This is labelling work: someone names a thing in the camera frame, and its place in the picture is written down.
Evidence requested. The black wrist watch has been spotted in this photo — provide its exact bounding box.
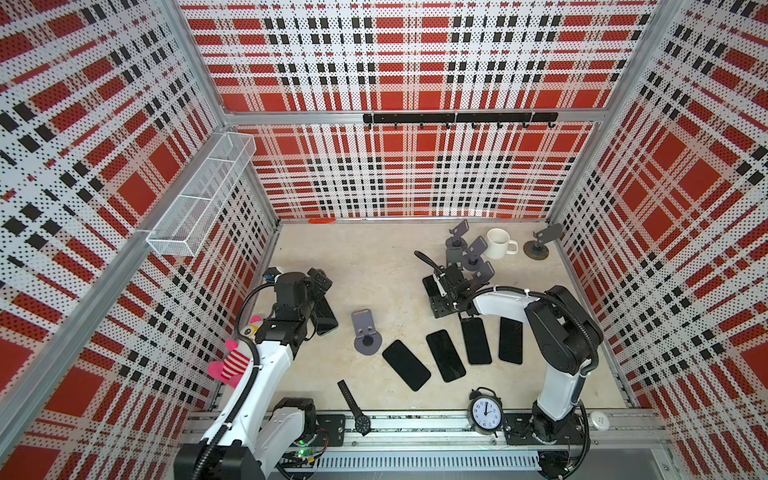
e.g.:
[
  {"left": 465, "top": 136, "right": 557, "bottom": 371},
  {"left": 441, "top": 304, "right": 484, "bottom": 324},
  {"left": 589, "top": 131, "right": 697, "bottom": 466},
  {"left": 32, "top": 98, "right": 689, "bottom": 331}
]
[{"left": 337, "top": 380, "right": 372, "bottom": 436}]

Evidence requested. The white ceramic mug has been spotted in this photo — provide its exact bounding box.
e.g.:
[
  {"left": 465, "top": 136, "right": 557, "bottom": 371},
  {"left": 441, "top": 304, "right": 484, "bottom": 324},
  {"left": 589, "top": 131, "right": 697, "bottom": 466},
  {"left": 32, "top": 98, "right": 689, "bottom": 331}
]
[{"left": 484, "top": 228, "right": 519, "bottom": 260}]

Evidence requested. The grey stand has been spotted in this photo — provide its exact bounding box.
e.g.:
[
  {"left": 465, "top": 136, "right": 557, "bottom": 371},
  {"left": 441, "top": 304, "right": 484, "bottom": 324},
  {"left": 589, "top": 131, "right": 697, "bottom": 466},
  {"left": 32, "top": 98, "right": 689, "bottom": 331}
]
[
  {"left": 446, "top": 238, "right": 466, "bottom": 266},
  {"left": 351, "top": 309, "right": 383, "bottom": 356},
  {"left": 470, "top": 259, "right": 495, "bottom": 291}
]

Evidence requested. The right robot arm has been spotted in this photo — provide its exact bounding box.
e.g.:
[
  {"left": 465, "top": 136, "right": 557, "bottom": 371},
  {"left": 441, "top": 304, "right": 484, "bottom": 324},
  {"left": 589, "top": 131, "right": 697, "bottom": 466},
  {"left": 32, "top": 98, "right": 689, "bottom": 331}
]
[{"left": 417, "top": 253, "right": 604, "bottom": 444}]

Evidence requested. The white wire mesh basket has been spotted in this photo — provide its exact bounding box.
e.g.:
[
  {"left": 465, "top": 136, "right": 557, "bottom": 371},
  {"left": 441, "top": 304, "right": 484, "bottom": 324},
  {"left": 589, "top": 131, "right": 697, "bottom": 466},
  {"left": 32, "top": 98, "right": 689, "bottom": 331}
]
[{"left": 147, "top": 132, "right": 255, "bottom": 257}]

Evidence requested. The black phone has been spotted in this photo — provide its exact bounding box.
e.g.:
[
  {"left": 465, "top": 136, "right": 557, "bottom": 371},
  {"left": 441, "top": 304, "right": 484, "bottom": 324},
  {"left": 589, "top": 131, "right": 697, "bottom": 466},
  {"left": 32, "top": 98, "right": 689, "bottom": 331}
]
[
  {"left": 426, "top": 329, "right": 466, "bottom": 383},
  {"left": 422, "top": 275, "right": 443, "bottom": 302},
  {"left": 498, "top": 317, "right": 523, "bottom": 365},
  {"left": 383, "top": 340, "right": 431, "bottom": 392}
]

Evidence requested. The green phone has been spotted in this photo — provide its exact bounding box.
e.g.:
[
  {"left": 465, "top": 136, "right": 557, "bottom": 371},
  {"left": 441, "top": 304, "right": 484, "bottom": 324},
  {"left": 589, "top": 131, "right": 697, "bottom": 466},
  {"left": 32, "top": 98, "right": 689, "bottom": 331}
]
[{"left": 461, "top": 318, "right": 492, "bottom": 365}]

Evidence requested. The black alarm clock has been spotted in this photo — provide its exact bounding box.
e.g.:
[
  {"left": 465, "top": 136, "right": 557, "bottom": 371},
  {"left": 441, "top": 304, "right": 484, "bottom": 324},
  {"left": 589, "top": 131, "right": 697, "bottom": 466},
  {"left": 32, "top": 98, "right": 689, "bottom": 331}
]
[{"left": 467, "top": 387, "right": 504, "bottom": 435}]

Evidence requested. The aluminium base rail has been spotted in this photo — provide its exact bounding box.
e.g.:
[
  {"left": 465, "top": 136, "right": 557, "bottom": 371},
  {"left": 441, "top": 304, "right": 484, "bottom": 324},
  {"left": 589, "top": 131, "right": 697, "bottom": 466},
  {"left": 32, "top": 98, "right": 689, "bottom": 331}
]
[{"left": 173, "top": 409, "right": 670, "bottom": 475}]

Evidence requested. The purple phone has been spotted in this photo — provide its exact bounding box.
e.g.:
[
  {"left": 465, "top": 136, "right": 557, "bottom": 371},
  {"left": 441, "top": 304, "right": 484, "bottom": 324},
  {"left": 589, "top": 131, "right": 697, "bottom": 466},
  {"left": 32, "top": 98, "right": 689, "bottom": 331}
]
[{"left": 313, "top": 298, "right": 338, "bottom": 336}]

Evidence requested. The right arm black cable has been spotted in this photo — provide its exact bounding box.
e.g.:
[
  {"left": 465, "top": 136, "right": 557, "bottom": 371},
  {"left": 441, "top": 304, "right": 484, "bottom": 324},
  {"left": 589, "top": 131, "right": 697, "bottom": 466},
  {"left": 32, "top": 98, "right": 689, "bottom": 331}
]
[{"left": 413, "top": 250, "right": 601, "bottom": 475}]

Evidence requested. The pink white plush toy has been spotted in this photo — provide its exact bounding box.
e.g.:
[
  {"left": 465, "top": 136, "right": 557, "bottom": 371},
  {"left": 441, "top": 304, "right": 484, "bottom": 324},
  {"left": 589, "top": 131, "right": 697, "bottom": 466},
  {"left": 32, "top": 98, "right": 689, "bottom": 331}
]
[{"left": 208, "top": 339, "right": 251, "bottom": 388}]

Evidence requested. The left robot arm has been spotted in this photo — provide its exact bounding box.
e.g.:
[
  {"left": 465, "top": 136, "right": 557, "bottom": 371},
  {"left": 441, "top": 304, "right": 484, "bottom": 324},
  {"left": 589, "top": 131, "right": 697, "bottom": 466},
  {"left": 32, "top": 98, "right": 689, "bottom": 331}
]
[{"left": 173, "top": 267, "right": 332, "bottom": 479}]

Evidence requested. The black hook rail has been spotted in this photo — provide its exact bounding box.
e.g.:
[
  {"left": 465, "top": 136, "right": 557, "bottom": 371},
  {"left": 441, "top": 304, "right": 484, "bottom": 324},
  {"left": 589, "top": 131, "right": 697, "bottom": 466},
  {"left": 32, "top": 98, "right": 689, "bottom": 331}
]
[{"left": 362, "top": 111, "right": 559, "bottom": 126}]

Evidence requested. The purple phone stand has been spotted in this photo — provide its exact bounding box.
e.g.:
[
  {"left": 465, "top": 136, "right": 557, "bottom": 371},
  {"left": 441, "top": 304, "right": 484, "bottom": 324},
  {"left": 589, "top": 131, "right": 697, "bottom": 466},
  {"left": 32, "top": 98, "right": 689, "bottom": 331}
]
[{"left": 445, "top": 219, "right": 469, "bottom": 250}]

